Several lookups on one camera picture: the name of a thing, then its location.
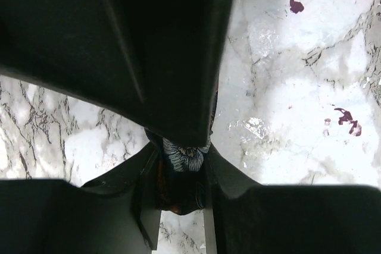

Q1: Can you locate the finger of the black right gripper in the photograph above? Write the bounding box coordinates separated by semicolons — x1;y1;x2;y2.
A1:
1;0;233;146

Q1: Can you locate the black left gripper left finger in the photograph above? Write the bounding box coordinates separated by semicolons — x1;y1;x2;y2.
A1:
81;143;161;251

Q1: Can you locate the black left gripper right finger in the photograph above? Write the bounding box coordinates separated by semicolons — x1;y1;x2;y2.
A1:
204;146;259;253

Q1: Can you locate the navy floral necktie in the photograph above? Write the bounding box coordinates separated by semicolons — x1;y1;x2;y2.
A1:
145;85;218;215

